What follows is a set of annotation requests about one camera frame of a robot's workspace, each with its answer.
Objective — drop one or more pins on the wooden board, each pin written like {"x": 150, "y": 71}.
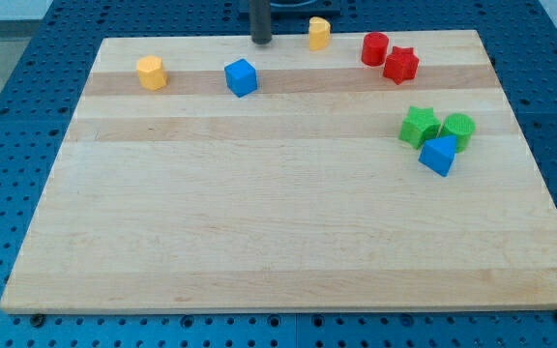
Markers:
{"x": 298, "y": 197}

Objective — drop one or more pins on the yellow hexagon block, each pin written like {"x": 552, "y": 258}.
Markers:
{"x": 151, "y": 73}

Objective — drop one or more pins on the red star block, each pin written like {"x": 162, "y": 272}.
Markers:
{"x": 402, "y": 64}

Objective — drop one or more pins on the blue triangle block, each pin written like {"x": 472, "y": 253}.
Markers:
{"x": 438, "y": 154}

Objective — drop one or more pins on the yellow heart block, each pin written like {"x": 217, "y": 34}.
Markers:
{"x": 319, "y": 33}

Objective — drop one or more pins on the red cylinder block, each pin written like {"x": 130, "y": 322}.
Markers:
{"x": 374, "y": 49}

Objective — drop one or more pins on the green cylinder block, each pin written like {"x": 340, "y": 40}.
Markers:
{"x": 460, "y": 125}

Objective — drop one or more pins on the blue cube block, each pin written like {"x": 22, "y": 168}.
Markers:
{"x": 241, "y": 77}

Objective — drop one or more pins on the green star block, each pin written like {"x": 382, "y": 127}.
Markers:
{"x": 419, "y": 125}

